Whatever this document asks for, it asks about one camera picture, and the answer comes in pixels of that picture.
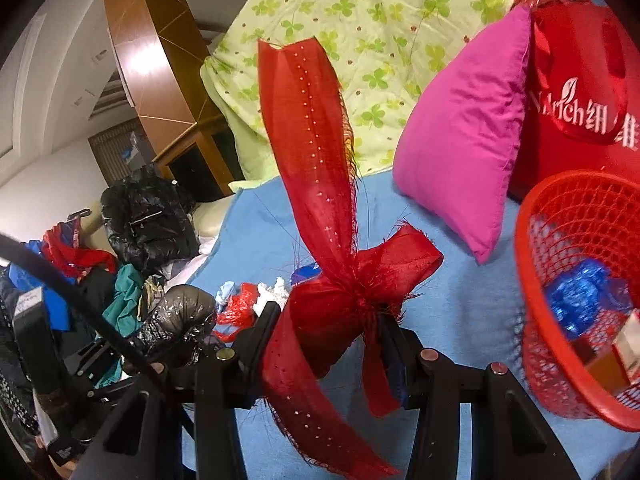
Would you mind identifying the grey-black plastic bag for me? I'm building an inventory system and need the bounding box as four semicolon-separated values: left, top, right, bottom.
132;285;218;366

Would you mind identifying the teal garment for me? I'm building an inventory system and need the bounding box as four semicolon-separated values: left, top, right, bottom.
102;262;151;338

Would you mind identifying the cream pillow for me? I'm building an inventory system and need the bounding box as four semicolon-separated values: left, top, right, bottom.
192;202;226;256

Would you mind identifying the pink pillow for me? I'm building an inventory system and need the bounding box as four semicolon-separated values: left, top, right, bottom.
392;4;533;265

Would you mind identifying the black plastic bag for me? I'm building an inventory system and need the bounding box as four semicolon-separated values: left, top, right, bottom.
100;167;201;276

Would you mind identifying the red ribbon bow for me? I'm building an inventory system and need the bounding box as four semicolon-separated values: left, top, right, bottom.
257;37;445;478

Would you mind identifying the red mesh plastic basket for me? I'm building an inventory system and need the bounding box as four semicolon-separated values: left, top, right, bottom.
514;170;640;433

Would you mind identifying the green clover print quilt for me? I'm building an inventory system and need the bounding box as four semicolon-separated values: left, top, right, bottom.
200;0;556;183

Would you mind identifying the red plastic bag scrap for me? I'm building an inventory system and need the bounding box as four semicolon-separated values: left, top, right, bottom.
216;282;261;328

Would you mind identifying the black box with label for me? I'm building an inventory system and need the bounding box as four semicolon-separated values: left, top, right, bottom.
10;285;63;396

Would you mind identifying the blue garment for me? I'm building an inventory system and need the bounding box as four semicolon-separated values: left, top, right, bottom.
7;240;71;331

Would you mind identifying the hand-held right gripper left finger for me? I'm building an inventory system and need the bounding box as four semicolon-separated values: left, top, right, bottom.
75;301;283;480

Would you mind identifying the black cable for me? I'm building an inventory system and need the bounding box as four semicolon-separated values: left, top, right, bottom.
0;232;171;396

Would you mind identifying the white tissue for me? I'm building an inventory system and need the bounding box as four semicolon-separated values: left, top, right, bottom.
252;276;291;316

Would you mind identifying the blue foil wrapper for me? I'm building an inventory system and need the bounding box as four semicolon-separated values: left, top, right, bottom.
545;260;633;341

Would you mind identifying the wooden headboard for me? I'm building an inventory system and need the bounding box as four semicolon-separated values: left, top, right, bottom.
97;0;246;196

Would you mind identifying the brown and white carton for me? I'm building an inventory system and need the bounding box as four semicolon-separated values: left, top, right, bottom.
572;310;640;396

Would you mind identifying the red tote bag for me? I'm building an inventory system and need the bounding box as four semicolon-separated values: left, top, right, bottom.
507;0;640;201

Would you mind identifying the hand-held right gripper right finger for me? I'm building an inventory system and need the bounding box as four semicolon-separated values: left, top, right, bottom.
377;316;581;480

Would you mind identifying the blue bedsheet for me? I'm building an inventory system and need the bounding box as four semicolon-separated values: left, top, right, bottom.
180;170;640;480

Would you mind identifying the red garment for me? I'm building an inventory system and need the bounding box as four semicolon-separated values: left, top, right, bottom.
42;220;118;281

